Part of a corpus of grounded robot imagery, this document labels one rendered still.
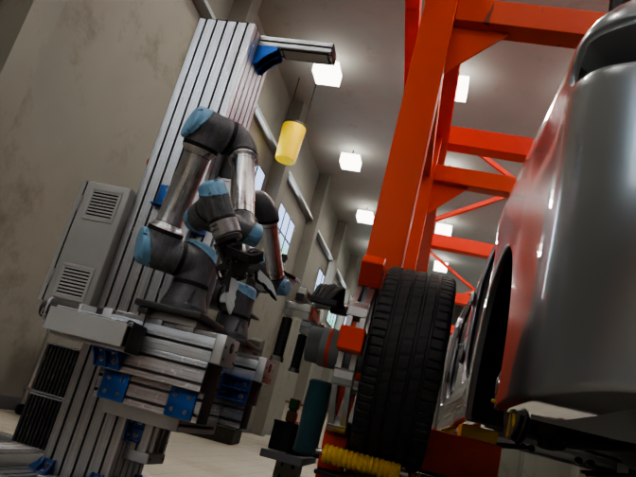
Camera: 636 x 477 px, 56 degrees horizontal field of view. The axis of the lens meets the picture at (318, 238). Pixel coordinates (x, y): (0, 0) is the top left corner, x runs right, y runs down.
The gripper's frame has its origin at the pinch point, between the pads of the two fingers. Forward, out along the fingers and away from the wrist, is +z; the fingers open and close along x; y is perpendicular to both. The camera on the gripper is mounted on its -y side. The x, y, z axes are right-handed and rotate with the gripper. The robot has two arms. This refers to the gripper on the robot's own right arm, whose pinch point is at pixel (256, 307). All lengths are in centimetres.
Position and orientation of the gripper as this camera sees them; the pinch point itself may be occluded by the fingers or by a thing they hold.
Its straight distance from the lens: 157.4
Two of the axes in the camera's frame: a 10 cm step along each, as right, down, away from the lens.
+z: 3.3, 9.4, -1.1
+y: -6.1, 3.0, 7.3
